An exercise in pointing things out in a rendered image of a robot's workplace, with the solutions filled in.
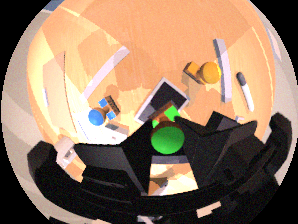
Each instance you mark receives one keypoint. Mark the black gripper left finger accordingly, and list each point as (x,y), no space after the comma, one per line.
(133,155)

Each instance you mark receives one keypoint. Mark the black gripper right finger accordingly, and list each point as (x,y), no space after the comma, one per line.
(205,147)

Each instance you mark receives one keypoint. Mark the white rectangular card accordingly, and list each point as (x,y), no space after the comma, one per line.
(92,133)

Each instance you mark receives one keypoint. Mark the orange rubber stamp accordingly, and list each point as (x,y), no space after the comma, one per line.
(209,72)

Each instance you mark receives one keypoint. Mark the white mug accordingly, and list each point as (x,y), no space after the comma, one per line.
(65,151)

